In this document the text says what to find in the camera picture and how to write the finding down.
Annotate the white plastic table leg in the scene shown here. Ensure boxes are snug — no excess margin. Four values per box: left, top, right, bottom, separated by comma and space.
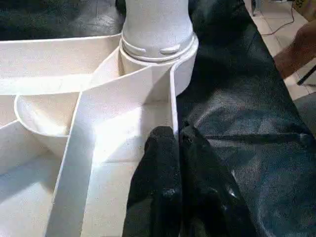
119, 0, 199, 64

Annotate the grey metal chair leg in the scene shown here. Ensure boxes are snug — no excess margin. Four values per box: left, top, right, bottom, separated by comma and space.
248, 0, 260, 16

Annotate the black work mat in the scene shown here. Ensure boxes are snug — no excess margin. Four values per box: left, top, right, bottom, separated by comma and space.
0, 0, 316, 237

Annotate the bare human forearm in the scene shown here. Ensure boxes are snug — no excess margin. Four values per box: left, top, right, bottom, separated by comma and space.
273, 21, 316, 80

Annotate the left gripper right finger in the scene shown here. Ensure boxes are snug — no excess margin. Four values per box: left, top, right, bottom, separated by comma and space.
179, 124, 257, 237

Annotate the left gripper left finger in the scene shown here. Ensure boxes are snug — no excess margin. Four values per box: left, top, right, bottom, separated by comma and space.
124, 125, 185, 237

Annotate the white plastic table top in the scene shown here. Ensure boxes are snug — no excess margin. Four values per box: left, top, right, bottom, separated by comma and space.
0, 34, 200, 237

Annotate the thin floor cable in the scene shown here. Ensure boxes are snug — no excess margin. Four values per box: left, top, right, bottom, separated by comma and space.
261, 0, 297, 36

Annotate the black floor stand leg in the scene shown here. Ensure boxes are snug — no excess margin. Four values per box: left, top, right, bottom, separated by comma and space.
297, 63, 316, 86

